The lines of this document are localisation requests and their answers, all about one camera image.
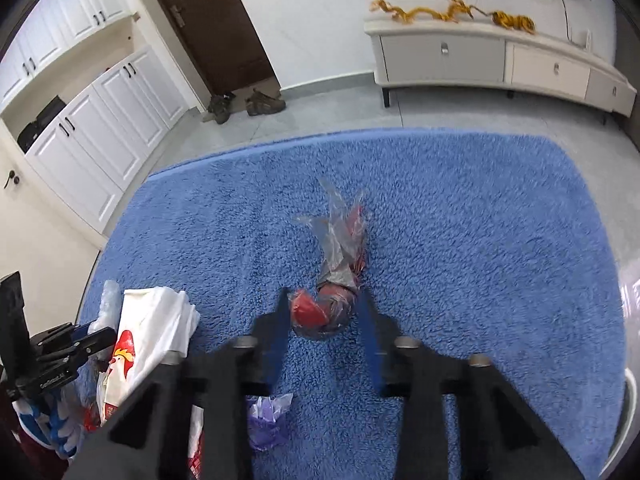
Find purple candy wrapper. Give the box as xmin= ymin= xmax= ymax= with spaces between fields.
xmin=246 ymin=393 xmax=294 ymax=452

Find white red plastic bag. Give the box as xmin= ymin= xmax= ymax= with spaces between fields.
xmin=94 ymin=286 xmax=204 ymax=480

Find clear wrapper with red contents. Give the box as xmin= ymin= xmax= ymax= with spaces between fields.
xmin=288 ymin=178 xmax=368 ymax=340

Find blue fluffy table cloth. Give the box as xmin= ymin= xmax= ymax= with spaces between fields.
xmin=80 ymin=129 xmax=626 ymax=479

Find brown shoe left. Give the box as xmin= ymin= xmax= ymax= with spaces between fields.
xmin=202 ymin=92 xmax=236 ymax=125

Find white upper cabinets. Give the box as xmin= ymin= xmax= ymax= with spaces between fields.
xmin=1 ymin=0 xmax=131 ymax=107

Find white low TV cabinet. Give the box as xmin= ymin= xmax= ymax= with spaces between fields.
xmin=363 ymin=18 xmax=637 ymax=118

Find dark brown entrance door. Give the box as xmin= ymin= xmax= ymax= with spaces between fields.
xmin=160 ymin=0 xmax=274 ymax=94

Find golden tiger figurine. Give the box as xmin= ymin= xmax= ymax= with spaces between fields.
xmin=489 ymin=11 xmax=536 ymax=35

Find golden dragon figurine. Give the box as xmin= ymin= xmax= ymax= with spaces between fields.
xmin=369 ymin=0 xmax=491 ymax=24

